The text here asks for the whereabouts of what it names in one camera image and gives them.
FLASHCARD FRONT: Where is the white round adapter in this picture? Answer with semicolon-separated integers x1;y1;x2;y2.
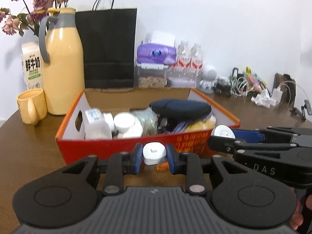
142;142;168;165

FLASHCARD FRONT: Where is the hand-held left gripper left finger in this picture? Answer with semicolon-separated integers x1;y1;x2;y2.
58;143;143;197

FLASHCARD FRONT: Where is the orange cardboard box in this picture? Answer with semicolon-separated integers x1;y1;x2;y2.
55;87;241;165

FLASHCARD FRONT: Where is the white printed plastic bottle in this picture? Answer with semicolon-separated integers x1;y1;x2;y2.
84;108;113;140

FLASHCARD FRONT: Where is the purple striped item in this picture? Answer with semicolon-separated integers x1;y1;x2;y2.
174;121;189;133

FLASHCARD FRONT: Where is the small white cylinder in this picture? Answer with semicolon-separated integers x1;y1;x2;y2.
103;113;115;132

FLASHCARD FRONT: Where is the black cable bundle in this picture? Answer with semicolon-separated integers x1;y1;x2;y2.
214;76;232;95

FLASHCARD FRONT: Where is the white cable bundle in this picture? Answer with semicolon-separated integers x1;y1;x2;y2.
230;76;252;96

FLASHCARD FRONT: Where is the crumpled white paper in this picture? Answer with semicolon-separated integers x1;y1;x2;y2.
251;90;272;108

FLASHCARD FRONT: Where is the white round disc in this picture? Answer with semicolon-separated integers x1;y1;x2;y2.
211;125;236;140

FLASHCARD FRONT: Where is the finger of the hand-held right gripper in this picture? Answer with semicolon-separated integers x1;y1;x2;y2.
230;126;312;144
207;135;298;155

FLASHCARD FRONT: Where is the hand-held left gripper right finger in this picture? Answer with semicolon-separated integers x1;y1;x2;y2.
166;143;252;196

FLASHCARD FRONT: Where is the yellow thermos jug grey handle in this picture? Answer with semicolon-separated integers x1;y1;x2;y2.
38;7;86;116

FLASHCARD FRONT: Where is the white round jar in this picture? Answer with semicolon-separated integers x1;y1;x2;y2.
113;112;143;138

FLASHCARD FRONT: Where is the black paper bag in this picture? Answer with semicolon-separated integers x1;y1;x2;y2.
75;0;137;89

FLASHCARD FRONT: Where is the clear plastic bag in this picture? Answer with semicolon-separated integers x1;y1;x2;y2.
133;107;159;135

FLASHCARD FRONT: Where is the white milk carton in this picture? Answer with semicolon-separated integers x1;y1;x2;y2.
21;41;44;91

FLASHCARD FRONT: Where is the white charger plug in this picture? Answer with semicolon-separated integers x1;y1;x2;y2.
271;87;282;105

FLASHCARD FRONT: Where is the dried pink rose bouquet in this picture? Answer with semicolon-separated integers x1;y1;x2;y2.
0;0;73;37

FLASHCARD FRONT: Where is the white tin box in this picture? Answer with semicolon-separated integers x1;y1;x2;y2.
167;76;197;88

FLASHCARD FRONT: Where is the white charging cable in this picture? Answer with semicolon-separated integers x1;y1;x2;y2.
280;80;308;103

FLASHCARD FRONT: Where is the black phone holder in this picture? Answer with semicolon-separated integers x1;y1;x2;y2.
290;99;312;121

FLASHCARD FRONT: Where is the white robot toy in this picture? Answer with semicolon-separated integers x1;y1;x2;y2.
198;64;218;94

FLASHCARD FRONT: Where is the person's right hand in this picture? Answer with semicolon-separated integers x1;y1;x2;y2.
289;195;312;230

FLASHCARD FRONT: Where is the purple tissue pack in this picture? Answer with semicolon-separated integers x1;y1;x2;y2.
136;31;177;65

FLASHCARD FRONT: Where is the black corded item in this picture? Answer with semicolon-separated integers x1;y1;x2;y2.
157;117;176;134

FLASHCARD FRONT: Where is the yellow white plush sheep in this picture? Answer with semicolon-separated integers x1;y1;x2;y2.
185;114;217;132

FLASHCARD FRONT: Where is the yellow mug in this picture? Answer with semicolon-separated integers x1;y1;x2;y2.
16;89;48;126

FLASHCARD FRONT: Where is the clear food container white lid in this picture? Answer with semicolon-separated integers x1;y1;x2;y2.
135;62;169;89

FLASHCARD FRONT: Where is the dark navy pouch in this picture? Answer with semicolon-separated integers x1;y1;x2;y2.
149;99;212;122

